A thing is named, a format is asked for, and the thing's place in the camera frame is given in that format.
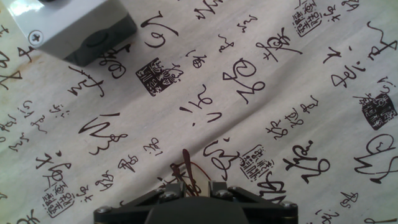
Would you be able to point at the grey box flat red button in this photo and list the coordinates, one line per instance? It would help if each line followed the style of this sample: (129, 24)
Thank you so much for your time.
(71, 21)

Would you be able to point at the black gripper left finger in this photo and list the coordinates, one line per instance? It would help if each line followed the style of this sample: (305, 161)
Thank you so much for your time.
(133, 205)

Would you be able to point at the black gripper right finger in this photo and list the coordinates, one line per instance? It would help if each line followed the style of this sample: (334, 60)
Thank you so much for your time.
(264, 208)

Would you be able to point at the beige calligraphy print tablecloth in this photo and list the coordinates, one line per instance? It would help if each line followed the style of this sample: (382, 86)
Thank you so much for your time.
(248, 109)

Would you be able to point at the brown thin-frame glasses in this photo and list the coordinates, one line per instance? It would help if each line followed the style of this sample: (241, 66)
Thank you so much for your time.
(187, 165)

